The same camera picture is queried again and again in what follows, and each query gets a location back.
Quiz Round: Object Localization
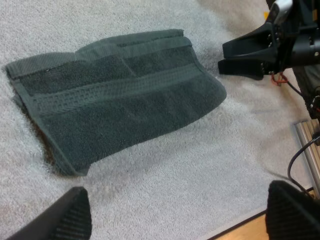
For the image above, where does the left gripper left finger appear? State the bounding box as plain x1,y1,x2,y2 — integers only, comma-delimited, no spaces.
6,186,93,240

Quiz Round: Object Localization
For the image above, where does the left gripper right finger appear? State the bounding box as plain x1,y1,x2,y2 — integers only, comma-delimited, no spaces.
264,179,320,240

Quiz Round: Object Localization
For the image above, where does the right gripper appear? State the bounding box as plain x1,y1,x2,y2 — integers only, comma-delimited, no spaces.
217,14,320,81

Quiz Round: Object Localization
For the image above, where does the grey-green towel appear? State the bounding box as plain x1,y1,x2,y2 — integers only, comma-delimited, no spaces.
3,28,228,177

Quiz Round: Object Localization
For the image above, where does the black cable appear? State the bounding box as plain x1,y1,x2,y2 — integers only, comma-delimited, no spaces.
286,134,320,198

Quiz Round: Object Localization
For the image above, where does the ribbed aluminium rail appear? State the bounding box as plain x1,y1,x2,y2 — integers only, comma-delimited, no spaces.
292,119,320,200

